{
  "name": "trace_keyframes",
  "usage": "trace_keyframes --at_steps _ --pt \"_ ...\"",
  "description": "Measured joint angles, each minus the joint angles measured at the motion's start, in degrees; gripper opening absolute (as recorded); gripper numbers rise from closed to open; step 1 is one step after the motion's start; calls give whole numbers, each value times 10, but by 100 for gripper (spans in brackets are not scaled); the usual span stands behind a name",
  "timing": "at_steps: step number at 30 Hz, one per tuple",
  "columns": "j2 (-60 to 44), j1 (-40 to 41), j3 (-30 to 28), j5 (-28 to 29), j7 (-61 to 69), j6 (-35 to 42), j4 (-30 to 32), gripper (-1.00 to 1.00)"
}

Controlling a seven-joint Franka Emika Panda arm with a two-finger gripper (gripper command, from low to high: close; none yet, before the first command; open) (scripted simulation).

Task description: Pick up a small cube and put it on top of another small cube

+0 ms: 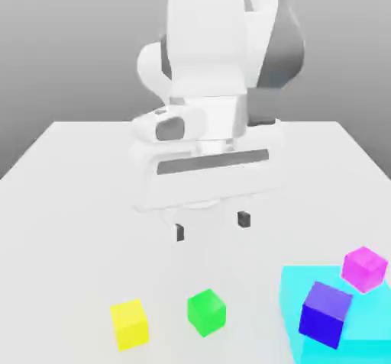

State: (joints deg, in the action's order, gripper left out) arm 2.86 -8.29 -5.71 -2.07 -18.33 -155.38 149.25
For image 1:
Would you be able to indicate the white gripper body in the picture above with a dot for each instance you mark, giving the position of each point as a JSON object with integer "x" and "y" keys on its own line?
{"x": 210, "y": 184}

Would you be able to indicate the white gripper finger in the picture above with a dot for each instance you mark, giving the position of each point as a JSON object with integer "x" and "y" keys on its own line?
{"x": 179, "y": 232}
{"x": 243, "y": 219}

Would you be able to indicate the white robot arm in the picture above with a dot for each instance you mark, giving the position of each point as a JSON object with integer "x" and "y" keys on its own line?
{"x": 207, "y": 49}

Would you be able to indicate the small green cube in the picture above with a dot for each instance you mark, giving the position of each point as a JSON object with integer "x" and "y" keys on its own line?
{"x": 207, "y": 312}

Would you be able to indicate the small yellow cube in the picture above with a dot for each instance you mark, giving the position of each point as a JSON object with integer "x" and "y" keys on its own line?
{"x": 129, "y": 324}

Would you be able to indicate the small blue cube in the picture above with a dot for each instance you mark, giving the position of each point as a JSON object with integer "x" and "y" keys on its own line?
{"x": 322, "y": 321}

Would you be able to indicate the small magenta cube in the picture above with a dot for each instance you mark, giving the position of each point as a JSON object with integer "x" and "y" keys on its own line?
{"x": 363, "y": 271}

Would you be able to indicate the large cyan box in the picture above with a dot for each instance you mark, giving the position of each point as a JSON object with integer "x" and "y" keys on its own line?
{"x": 366, "y": 333}

